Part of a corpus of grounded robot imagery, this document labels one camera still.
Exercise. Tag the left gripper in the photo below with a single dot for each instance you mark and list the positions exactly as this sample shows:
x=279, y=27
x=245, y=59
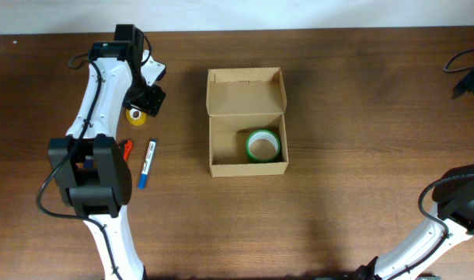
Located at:
x=153, y=101

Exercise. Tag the small yellow tape roll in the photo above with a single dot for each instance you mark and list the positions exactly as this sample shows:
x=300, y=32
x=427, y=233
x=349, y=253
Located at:
x=136, y=117

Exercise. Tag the orange utility knife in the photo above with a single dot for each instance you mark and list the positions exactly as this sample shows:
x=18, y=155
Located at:
x=125, y=148

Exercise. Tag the cardboard box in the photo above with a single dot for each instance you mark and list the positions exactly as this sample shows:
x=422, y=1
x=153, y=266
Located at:
x=240, y=101

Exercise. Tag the green tape roll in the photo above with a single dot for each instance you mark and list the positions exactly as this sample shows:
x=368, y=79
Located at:
x=262, y=146

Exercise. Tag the yellow highlighter marker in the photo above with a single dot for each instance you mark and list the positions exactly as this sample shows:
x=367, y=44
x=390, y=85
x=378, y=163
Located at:
x=88, y=162

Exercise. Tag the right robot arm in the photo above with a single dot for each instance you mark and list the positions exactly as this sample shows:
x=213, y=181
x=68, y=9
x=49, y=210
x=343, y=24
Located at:
x=448, y=209

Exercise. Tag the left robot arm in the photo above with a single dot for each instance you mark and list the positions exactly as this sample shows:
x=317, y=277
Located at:
x=90, y=179

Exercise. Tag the blue white marker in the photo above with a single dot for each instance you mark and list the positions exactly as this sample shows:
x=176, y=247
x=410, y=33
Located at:
x=147, y=163

